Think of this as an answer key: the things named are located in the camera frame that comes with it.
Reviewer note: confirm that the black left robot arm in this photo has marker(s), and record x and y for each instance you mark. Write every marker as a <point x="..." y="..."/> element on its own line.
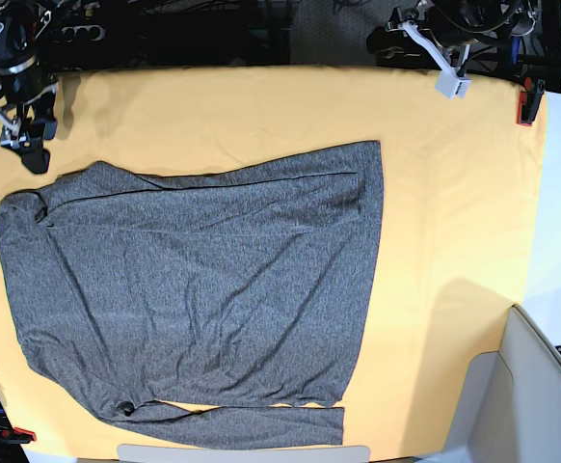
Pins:
<point x="495" y="24"/>

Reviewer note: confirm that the red clamp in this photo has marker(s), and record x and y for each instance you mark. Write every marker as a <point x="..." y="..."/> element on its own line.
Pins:
<point x="17" y="436"/>
<point x="530" y="100"/>

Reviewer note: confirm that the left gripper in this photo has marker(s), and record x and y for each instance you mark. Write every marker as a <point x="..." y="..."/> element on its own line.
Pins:
<point x="431" y="24"/>

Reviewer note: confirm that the grey long sleeve shirt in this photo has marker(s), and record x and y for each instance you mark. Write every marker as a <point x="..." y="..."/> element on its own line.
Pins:
<point x="220" y="311"/>

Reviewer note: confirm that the yellow table cloth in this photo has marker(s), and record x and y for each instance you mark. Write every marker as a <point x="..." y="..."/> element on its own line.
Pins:
<point x="462" y="181"/>

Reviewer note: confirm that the red clamp right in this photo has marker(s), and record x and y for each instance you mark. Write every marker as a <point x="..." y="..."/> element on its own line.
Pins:
<point x="530" y="100"/>

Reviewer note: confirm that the red clamp left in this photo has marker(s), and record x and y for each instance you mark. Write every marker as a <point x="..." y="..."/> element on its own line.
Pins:
<point x="17" y="436"/>

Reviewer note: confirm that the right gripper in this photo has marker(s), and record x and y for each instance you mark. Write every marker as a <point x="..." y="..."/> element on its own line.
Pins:
<point x="32" y="95"/>

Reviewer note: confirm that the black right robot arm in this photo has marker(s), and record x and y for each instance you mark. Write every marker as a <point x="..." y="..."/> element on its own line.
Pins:
<point x="22" y="25"/>

